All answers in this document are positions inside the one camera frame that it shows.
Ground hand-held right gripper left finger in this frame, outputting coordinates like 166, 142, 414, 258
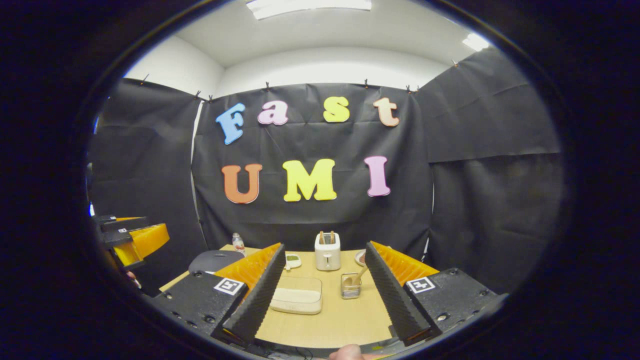
150, 243, 287, 348

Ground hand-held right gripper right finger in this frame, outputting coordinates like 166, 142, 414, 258
364, 241, 508, 347

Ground metal wire chopstick holder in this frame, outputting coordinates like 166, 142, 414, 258
341, 272, 362, 300

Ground dark rice cooker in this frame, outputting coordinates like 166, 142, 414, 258
188, 250, 247, 275

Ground clear plastic tray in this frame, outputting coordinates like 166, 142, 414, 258
270, 276, 324, 315

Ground white toaster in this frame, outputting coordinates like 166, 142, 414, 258
314, 232, 342, 272

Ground small ceiling light panel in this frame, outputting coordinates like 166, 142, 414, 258
462, 33, 491, 52

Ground long ceiling light panel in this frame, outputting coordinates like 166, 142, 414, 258
246, 0, 373, 21

